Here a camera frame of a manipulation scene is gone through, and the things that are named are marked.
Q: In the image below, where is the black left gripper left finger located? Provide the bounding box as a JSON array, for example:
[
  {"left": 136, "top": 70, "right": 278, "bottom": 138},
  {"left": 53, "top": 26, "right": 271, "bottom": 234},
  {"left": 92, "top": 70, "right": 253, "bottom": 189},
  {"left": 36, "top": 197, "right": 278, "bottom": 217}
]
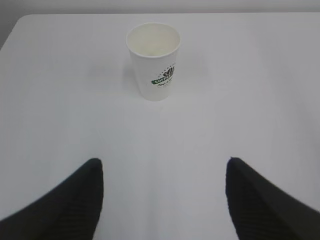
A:
[{"left": 0, "top": 158, "right": 104, "bottom": 240}]

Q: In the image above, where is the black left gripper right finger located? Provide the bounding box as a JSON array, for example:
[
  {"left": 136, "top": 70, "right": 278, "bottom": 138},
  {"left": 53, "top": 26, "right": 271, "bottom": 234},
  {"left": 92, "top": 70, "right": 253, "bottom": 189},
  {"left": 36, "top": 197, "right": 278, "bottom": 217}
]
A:
[{"left": 225, "top": 157, "right": 320, "bottom": 240}]

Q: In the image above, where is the white paper coffee cup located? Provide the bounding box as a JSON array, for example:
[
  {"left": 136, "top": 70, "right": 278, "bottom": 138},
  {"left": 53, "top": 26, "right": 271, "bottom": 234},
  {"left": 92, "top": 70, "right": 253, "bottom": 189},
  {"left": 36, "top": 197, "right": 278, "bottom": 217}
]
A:
[{"left": 125, "top": 22, "right": 181, "bottom": 102}]

